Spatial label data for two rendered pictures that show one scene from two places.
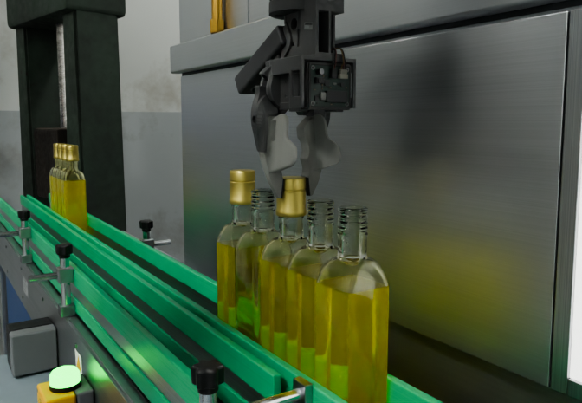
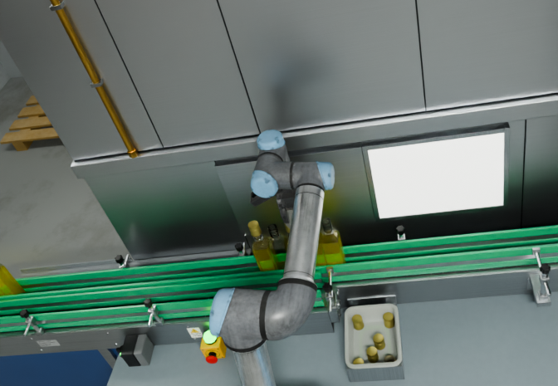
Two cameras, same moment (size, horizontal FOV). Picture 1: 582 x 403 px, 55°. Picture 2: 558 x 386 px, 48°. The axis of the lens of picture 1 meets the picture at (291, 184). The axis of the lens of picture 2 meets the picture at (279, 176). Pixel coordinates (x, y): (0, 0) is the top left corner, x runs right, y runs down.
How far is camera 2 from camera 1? 166 cm
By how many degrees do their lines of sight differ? 51
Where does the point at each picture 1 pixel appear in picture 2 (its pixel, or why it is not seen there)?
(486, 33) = (334, 153)
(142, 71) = not seen: outside the picture
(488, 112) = (340, 170)
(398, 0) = (288, 143)
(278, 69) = (288, 201)
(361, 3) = not seen: hidden behind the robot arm
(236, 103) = (163, 181)
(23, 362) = (148, 357)
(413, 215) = not seen: hidden behind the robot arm
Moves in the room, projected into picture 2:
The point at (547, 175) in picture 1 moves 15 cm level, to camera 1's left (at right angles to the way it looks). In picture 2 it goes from (364, 181) to (338, 212)
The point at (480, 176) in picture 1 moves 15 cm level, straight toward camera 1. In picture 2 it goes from (341, 185) to (371, 208)
